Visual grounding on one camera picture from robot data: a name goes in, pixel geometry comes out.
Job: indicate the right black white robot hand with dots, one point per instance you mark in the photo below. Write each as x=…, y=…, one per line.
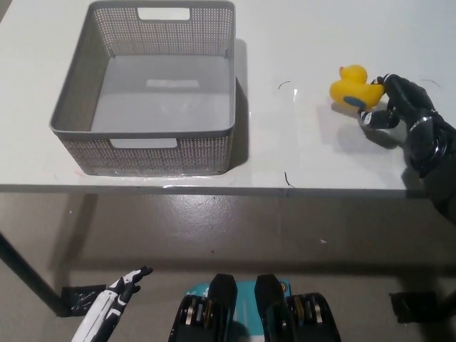
x=409, y=103

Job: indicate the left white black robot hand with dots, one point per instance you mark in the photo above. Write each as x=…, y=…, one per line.
x=103, y=313

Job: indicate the yellow rubber duck toy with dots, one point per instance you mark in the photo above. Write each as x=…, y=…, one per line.
x=351, y=89

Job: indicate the black table leg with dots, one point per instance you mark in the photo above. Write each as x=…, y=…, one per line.
x=28, y=272

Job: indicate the black teal robot body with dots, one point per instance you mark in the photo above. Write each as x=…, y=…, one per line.
x=270, y=313

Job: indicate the grey perforated plastic basket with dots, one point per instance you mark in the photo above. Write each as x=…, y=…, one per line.
x=156, y=99

